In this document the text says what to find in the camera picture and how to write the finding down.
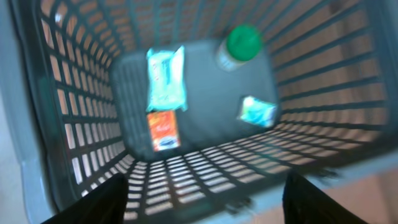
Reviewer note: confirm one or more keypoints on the orange small packet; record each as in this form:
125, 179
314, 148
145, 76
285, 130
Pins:
163, 130

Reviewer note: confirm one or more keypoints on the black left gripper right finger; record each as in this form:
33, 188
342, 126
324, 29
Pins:
304, 203

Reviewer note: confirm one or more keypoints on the teal small tissue packet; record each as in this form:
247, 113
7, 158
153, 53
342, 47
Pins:
257, 112

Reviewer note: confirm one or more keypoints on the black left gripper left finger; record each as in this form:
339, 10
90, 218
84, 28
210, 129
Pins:
105, 204

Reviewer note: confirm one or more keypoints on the teal long snack packet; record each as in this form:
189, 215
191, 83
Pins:
167, 89

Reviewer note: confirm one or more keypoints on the grey plastic shopping basket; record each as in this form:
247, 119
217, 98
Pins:
74, 87

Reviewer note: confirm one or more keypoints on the green-lidded jar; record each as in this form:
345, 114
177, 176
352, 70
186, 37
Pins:
240, 46

